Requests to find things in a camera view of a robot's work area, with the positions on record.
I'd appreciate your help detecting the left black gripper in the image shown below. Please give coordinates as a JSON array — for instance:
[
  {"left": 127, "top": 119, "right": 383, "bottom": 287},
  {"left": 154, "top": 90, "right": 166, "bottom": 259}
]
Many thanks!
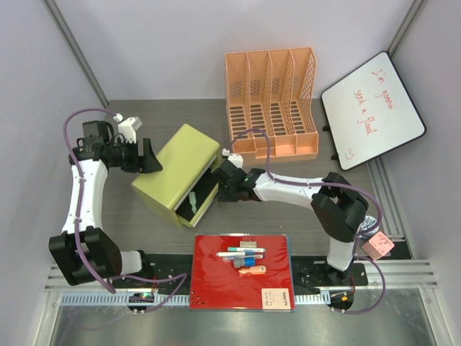
[{"left": 109, "top": 138, "right": 162, "bottom": 174}]

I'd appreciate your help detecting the green highlighter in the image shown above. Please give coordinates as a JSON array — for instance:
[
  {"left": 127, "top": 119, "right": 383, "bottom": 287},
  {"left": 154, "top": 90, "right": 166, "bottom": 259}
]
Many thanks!
[{"left": 188, "top": 191, "right": 197, "bottom": 214}]

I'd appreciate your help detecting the green metal drawer cabinet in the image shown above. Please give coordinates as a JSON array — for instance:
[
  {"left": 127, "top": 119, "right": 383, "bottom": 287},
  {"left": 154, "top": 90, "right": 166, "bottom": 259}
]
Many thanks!
[{"left": 131, "top": 124, "right": 220, "bottom": 228}]

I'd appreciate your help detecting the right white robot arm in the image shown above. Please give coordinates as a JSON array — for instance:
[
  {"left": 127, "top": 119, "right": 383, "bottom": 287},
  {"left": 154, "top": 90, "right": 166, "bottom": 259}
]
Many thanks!
[{"left": 212, "top": 159, "right": 369, "bottom": 285}]

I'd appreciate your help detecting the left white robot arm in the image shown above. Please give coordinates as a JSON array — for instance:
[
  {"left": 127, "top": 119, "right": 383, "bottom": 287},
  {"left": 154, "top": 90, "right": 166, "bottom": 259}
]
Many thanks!
[{"left": 48, "top": 115, "right": 163, "bottom": 288}]

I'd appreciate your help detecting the small white eraser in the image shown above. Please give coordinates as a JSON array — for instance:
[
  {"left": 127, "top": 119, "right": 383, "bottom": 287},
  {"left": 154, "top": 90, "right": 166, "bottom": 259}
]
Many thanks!
[{"left": 239, "top": 241, "right": 257, "bottom": 248}]

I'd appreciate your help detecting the teal capped white pen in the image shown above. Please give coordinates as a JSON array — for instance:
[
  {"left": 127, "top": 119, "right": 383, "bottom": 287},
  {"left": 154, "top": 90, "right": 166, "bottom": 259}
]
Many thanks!
[{"left": 228, "top": 247, "right": 266, "bottom": 253}]

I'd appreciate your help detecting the white marker pen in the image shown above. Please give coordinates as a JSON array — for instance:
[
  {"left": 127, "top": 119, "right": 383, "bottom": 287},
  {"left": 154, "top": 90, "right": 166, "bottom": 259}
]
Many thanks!
[{"left": 216, "top": 252, "right": 247, "bottom": 258}]

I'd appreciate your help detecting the blue tipped white pen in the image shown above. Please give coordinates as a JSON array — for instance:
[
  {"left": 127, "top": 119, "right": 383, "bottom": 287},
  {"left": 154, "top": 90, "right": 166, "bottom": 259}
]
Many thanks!
[{"left": 243, "top": 254, "right": 265, "bottom": 260}]

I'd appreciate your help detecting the blue and grey marker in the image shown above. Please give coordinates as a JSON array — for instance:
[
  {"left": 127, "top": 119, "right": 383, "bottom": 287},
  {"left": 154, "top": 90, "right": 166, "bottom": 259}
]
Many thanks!
[{"left": 233, "top": 257, "right": 256, "bottom": 269}]

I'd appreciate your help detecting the orange highlighter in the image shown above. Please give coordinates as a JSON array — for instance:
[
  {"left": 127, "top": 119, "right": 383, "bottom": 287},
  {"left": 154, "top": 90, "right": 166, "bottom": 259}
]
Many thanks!
[{"left": 238, "top": 265, "right": 267, "bottom": 276}]

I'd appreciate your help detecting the orange plastic file organizer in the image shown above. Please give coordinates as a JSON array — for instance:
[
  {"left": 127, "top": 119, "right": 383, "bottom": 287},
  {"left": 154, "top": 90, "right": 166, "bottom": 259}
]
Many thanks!
[{"left": 225, "top": 47, "right": 318, "bottom": 164}]

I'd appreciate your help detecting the red A4 folder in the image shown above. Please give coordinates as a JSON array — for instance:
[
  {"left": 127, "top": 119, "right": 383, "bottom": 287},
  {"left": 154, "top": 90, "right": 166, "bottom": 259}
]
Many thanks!
[{"left": 189, "top": 234, "right": 295, "bottom": 312}]

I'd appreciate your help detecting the blue patterned tape roll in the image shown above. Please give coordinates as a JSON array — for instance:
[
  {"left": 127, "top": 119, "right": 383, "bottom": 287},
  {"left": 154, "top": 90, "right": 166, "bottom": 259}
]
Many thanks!
[{"left": 361, "top": 216, "right": 379, "bottom": 236}]

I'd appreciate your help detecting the pink cube block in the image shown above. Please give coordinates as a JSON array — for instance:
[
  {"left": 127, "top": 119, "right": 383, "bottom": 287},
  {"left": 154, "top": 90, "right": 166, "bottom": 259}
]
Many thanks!
[{"left": 362, "top": 231, "right": 395, "bottom": 260}]

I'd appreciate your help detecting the small whiteboard with writing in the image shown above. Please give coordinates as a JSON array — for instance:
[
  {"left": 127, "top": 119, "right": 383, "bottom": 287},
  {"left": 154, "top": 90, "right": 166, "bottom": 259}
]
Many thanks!
[{"left": 321, "top": 51, "right": 427, "bottom": 171}]

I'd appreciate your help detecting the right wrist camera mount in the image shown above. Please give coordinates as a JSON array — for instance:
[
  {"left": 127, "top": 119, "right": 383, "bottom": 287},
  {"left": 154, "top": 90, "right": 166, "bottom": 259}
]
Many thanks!
[{"left": 221, "top": 148, "right": 243, "bottom": 169}]

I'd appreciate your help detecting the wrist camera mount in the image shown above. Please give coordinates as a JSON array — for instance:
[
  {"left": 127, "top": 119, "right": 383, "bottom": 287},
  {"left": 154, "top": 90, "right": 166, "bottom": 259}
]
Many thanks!
[
  {"left": 112, "top": 113, "right": 142, "bottom": 143},
  {"left": 221, "top": 148, "right": 243, "bottom": 169}
]

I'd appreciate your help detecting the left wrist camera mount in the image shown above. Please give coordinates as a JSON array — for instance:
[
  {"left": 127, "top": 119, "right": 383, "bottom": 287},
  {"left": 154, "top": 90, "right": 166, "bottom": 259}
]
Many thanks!
[{"left": 112, "top": 113, "right": 142, "bottom": 143}]

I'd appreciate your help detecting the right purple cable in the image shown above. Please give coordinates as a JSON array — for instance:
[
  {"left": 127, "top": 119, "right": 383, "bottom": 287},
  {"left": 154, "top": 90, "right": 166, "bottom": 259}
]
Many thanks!
[{"left": 225, "top": 128, "right": 387, "bottom": 314}]

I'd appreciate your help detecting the purple cable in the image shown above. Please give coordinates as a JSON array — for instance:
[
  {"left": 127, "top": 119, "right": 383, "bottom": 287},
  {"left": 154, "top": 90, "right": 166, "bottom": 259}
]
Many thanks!
[
  {"left": 63, "top": 107, "right": 188, "bottom": 314},
  {"left": 225, "top": 128, "right": 387, "bottom": 314}
]

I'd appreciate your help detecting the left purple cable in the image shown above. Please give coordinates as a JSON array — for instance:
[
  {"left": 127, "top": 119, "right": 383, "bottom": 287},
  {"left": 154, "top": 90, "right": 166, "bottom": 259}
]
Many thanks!
[{"left": 63, "top": 107, "right": 188, "bottom": 314}]

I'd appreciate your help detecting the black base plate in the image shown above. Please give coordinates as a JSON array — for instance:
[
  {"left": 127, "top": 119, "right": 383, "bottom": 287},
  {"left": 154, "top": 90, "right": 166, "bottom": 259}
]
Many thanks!
[{"left": 66, "top": 252, "right": 369, "bottom": 289}]

